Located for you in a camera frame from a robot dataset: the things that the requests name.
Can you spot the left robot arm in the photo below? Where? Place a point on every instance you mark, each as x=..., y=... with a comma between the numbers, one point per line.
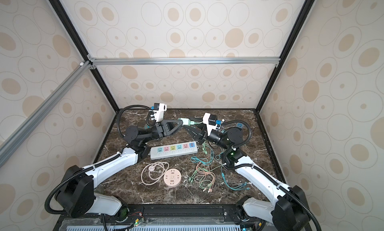
x=75, y=194

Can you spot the white multicolour power strip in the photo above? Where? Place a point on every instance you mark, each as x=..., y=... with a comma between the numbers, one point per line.
x=174, y=150

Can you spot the light green plug adapter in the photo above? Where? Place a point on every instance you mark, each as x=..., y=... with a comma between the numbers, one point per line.
x=186, y=121

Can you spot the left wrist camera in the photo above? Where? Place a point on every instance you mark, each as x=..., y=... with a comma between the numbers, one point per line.
x=157, y=112

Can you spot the rear aluminium rail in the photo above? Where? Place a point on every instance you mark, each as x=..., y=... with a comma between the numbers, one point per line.
x=185, y=61

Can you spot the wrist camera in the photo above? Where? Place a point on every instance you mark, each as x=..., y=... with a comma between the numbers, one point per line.
x=157, y=112
x=211, y=122

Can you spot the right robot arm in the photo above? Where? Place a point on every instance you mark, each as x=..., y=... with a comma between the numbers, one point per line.
x=286, y=208

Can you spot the aluminium rail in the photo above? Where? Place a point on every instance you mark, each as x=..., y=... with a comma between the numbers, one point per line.
x=185, y=61
x=23, y=132

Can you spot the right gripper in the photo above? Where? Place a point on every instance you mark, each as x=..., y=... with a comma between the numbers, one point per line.
x=201, y=137

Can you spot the pink round socket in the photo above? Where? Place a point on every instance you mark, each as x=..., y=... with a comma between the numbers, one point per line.
x=172, y=178

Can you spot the left aluminium rail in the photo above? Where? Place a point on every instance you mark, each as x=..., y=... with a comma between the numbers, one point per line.
x=23, y=132

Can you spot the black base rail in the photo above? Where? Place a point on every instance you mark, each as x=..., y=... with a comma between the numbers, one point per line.
x=211, y=217

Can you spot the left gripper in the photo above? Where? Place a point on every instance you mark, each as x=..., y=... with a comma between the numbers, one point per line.
x=159, y=129

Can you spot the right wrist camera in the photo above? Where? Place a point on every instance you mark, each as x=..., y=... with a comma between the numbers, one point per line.
x=211, y=122

